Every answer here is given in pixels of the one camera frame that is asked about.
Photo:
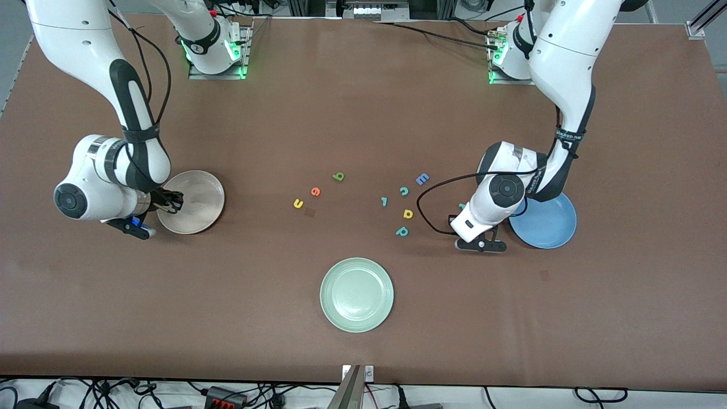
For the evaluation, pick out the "aluminium frame with silver device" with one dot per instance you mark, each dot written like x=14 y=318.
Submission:
x=369 y=8

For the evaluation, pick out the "beige brown plate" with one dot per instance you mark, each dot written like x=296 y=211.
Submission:
x=196 y=204

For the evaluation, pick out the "silver corner bracket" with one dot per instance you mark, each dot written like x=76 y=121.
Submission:
x=696 y=29

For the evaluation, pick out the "green letter b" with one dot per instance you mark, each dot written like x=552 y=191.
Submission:
x=338 y=176

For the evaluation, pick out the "teal letter p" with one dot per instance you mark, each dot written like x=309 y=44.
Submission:
x=398 y=233

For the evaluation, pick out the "grey aluminium bar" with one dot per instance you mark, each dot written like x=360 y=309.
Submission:
x=347 y=395

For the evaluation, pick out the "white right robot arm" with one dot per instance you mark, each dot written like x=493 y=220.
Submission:
x=74 y=34

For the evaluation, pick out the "blue plate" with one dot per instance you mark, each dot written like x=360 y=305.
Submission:
x=548 y=227

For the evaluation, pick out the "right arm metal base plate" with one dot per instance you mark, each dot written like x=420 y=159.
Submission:
x=218 y=76

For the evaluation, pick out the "pale green plate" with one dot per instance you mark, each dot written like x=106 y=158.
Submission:
x=356 y=295

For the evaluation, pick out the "brown table cover sheet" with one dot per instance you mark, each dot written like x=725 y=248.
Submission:
x=363 y=113

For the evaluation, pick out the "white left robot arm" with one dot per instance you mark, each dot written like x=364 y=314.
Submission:
x=568 y=45

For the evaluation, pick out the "white metal bracket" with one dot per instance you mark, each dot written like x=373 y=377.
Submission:
x=369 y=373

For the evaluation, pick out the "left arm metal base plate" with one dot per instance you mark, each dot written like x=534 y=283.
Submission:
x=508 y=80

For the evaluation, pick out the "aluminium extrusion rail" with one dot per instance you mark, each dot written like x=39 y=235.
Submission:
x=704 y=14

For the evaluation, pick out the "blue letter E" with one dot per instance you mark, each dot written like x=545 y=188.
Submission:
x=421 y=179

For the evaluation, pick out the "black box with orange connectors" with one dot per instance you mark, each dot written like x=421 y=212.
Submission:
x=226 y=396

